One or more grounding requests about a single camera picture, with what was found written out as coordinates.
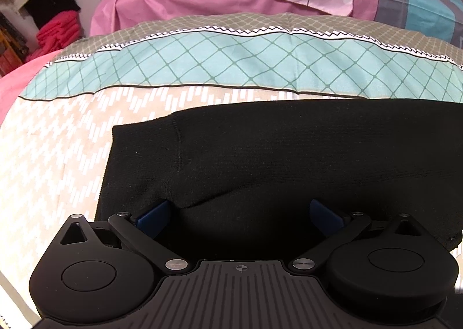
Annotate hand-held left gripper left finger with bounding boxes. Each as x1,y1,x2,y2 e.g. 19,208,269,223
58,200,190,273

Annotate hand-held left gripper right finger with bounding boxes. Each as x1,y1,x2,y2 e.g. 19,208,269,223
289,199,425,273

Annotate black pants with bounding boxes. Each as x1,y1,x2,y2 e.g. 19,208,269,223
95,99,463,261

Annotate patterned beige teal bed quilt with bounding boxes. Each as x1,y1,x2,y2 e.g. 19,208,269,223
0,13,463,317

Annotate pink blanket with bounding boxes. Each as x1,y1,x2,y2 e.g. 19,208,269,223
0,48,64,131

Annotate stack of red folded clothes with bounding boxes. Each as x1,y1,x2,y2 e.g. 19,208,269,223
35,12,81,59

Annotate blue grey plaid pillow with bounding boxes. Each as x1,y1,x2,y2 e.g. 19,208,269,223
356,0,463,53

